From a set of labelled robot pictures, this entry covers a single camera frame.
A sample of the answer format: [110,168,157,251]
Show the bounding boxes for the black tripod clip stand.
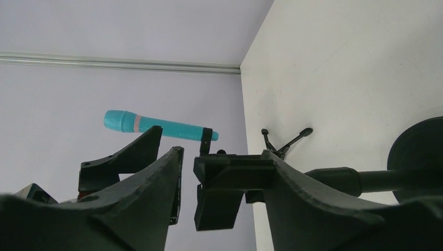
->
[199,127,314,161]

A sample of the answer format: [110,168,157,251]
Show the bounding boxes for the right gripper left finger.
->
[1,146,184,250]

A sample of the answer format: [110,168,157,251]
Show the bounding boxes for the blue toy microphone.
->
[103,110,219,142]

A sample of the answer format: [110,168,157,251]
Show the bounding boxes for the round base mic stand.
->
[193,117,442,231]

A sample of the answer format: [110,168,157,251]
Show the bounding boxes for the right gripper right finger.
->
[262,150,442,250]

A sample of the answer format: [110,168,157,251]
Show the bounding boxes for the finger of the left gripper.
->
[14,183,58,204]
[78,125,162,199]

